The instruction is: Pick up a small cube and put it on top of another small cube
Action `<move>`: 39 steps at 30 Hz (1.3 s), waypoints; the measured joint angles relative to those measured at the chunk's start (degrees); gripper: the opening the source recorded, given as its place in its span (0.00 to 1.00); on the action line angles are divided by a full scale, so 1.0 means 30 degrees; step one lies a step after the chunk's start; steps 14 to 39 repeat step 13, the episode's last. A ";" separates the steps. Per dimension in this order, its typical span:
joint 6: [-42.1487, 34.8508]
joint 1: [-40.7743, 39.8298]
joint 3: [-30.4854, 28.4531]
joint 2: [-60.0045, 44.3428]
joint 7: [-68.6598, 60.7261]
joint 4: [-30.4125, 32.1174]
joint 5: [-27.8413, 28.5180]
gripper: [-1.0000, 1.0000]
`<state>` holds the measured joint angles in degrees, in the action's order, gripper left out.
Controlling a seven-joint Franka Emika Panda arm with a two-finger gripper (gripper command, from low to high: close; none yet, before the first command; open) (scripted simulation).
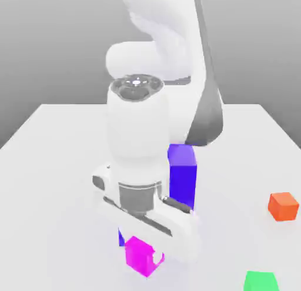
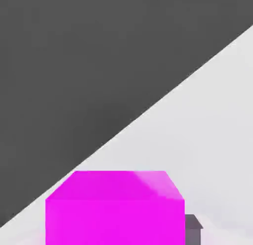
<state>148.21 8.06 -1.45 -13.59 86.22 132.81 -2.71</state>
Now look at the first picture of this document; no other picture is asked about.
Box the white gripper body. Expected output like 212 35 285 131
101 196 202 265

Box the small magenta cube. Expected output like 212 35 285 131
124 235 165 278

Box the small green cube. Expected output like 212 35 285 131
243 270 279 291

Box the small orange cube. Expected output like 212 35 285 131
267 192 300 222

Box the large blue box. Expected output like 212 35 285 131
118 143 198 247

